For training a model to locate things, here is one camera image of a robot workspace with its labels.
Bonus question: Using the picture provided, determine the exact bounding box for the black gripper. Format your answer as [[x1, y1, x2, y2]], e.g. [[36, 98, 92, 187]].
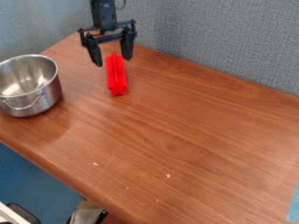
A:
[[77, 20, 136, 67]]

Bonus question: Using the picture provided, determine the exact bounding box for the red star-shaped block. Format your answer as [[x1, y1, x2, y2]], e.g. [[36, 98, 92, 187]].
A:
[[105, 52, 128, 96]]

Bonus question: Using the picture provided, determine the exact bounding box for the stainless steel pot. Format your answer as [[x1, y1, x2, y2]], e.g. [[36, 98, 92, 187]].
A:
[[0, 54, 61, 117]]

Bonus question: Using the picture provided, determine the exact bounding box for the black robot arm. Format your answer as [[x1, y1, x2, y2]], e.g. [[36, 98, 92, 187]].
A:
[[77, 0, 137, 67]]

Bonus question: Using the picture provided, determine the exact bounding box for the black object at bottom left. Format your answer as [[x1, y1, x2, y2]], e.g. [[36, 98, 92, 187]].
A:
[[6, 203, 41, 224]]

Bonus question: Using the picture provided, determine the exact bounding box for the white object at corner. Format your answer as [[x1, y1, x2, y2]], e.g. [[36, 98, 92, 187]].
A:
[[0, 202, 29, 224]]

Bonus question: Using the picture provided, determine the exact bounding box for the grey table leg bracket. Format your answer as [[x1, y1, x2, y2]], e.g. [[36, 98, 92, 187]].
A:
[[66, 199, 108, 224]]

